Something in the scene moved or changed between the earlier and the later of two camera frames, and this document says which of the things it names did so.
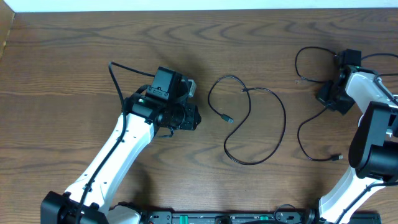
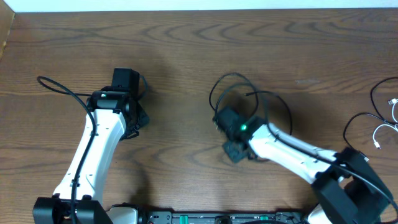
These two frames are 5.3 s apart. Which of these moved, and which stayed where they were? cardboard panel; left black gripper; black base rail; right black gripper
Moved: left black gripper; right black gripper
Stayed: cardboard panel; black base rail
